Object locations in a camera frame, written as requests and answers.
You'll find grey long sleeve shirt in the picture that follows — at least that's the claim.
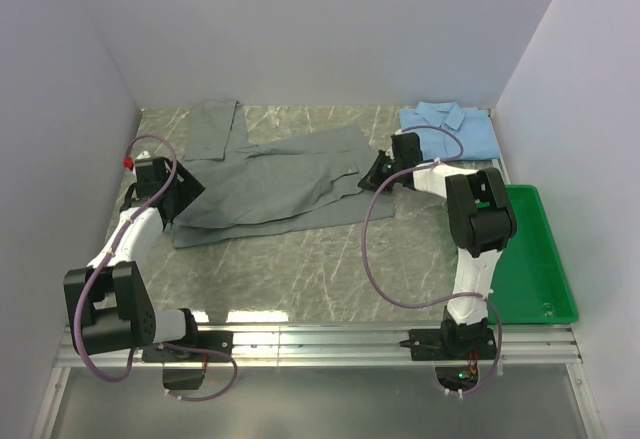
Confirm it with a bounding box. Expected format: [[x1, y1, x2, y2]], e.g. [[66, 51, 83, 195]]
[[171, 100, 377, 249]]

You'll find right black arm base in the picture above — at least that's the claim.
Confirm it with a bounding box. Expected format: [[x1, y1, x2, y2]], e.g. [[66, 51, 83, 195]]
[[399, 326, 504, 395]]

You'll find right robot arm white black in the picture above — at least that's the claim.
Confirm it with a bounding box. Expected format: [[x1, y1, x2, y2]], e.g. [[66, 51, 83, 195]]
[[358, 126, 517, 361]]

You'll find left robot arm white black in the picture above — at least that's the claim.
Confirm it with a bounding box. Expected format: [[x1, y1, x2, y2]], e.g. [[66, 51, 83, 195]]
[[63, 157, 205, 361]]

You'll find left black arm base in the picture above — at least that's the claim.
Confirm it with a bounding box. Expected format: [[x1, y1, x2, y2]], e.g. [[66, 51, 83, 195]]
[[141, 330, 237, 393]]

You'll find folded light blue shirt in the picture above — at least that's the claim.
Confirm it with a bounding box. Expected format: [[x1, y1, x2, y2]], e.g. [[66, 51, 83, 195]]
[[399, 102, 500, 161]]

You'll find green plastic tray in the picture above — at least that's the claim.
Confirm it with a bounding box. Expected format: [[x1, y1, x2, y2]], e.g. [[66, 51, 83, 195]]
[[491, 185, 579, 325]]

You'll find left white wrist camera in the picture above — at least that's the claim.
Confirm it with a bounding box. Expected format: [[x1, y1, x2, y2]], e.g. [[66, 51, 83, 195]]
[[122, 150, 151, 172]]

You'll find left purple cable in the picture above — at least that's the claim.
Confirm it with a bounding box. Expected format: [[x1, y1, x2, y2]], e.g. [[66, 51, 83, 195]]
[[73, 134, 239, 403]]

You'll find aluminium mounting rail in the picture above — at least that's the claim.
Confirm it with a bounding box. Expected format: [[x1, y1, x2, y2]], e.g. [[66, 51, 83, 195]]
[[33, 323, 605, 438]]

